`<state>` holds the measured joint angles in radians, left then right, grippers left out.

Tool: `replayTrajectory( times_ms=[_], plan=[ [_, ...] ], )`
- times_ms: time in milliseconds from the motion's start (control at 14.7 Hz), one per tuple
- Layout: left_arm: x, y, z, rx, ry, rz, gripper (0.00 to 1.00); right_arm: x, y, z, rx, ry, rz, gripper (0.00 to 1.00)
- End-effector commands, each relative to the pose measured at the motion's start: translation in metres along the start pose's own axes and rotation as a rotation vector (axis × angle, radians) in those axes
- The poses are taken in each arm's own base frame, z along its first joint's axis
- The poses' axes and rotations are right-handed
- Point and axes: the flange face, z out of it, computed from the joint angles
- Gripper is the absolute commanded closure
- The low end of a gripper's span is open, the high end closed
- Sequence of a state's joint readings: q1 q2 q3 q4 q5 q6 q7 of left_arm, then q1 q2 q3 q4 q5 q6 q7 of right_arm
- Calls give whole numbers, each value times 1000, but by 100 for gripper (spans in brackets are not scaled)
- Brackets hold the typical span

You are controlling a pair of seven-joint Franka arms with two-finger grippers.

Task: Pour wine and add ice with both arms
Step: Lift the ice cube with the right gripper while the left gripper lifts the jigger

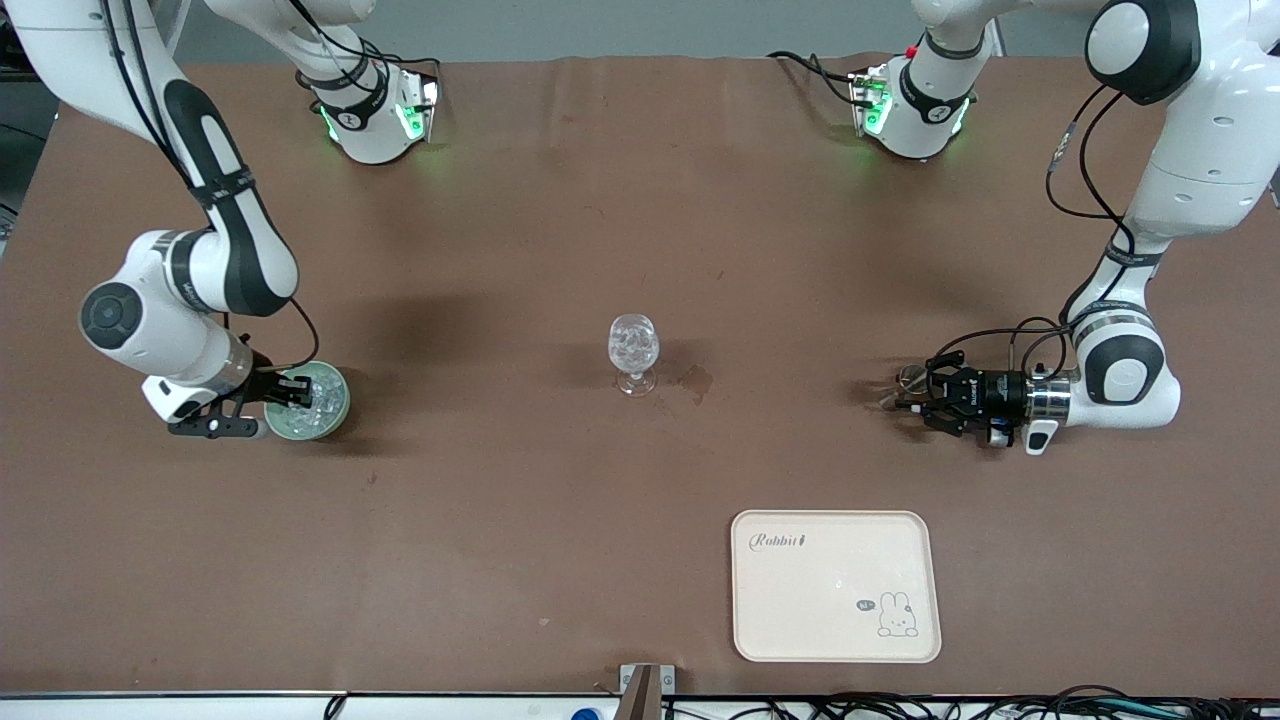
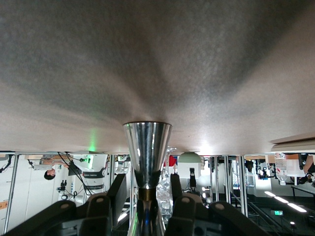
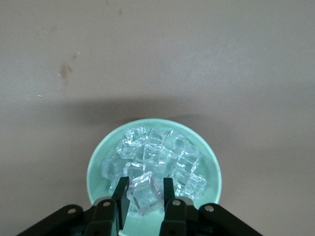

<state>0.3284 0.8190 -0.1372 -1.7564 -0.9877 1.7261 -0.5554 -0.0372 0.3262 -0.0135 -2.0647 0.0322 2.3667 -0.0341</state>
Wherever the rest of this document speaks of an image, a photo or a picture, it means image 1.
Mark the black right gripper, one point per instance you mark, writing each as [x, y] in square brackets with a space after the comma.
[262, 384]

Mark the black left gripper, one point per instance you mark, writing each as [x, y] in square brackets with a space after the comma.
[996, 391]

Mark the steel double jigger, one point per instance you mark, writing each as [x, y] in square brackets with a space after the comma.
[908, 378]

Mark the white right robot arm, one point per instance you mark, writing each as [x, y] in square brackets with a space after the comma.
[230, 230]

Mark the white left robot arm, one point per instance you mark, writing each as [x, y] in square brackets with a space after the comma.
[1200, 150]

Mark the clear stemmed wine glass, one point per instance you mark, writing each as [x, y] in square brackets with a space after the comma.
[633, 340]

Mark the pale green ceramic bowl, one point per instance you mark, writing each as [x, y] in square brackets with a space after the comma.
[335, 420]

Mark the cream rabbit print tray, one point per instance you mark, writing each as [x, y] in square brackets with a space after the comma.
[830, 590]

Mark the brown table cover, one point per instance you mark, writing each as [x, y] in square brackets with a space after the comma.
[600, 200]

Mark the white table edge rail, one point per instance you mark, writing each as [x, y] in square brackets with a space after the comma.
[150, 708]

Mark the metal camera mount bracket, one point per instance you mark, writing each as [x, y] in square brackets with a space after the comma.
[645, 690]

